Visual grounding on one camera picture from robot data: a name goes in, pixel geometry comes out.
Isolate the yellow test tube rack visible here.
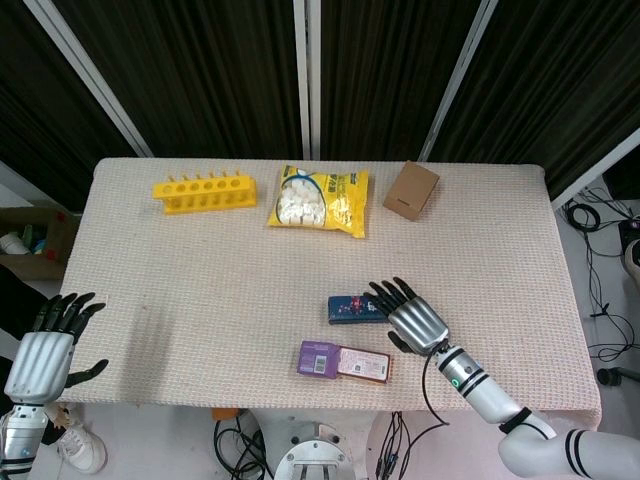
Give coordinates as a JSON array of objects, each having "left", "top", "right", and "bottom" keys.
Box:
[{"left": 152, "top": 171, "right": 259, "bottom": 216}]

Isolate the white partition frame post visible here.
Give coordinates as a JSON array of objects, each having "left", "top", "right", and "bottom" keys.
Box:
[
  {"left": 22, "top": 0, "right": 154, "bottom": 159},
  {"left": 418, "top": 0, "right": 501, "bottom": 163},
  {"left": 291, "top": 0, "right": 322, "bottom": 161},
  {"left": 551, "top": 127, "right": 640, "bottom": 212}
]

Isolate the small brown cardboard box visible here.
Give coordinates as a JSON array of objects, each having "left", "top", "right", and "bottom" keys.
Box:
[{"left": 382, "top": 160, "right": 441, "bottom": 223}]

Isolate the dark blue small box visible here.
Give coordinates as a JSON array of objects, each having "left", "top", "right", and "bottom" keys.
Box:
[{"left": 327, "top": 294, "right": 397, "bottom": 327}]

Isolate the purple carton box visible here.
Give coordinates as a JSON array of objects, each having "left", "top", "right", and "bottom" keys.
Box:
[{"left": 296, "top": 340, "right": 344, "bottom": 378}]

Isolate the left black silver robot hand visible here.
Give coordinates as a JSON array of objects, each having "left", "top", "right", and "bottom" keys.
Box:
[{"left": 3, "top": 292, "right": 110, "bottom": 405}]

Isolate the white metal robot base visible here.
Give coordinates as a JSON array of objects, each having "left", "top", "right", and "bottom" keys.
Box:
[{"left": 249, "top": 409, "right": 384, "bottom": 480}]

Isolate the black floor cable bundle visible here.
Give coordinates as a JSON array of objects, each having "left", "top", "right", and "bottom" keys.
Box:
[
  {"left": 213, "top": 414, "right": 275, "bottom": 480},
  {"left": 562, "top": 183, "right": 640, "bottom": 364},
  {"left": 374, "top": 410, "right": 451, "bottom": 480}
]

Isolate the open cardboard box with clutter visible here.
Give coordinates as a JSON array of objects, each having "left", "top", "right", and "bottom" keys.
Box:
[{"left": 0, "top": 206, "right": 81, "bottom": 282}]

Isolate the yellow bag of white cubes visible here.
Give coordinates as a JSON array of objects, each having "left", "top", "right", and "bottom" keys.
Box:
[{"left": 266, "top": 163, "right": 370, "bottom": 240}]

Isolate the white sneaker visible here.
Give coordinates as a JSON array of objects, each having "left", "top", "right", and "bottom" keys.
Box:
[{"left": 53, "top": 418, "right": 108, "bottom": 476}]

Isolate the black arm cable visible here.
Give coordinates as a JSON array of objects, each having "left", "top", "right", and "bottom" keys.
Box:
[{"left": 421, "top": 344, "right": 452, "bottom": 428}]

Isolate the red white wrapped packet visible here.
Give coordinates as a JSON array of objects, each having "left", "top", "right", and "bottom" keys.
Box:
[{"left": 335, "top": 345, "right": 393, "bottom": 385}]

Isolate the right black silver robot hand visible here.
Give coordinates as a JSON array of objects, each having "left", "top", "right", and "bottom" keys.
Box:
[{"left": 363, "top": 276, "right": 450, "bottom": 357}]

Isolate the beige woven table cloth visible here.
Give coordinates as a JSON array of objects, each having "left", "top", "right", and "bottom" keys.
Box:
[{"left": 58, "top": 157, "right": 603, "bottom": 430}]

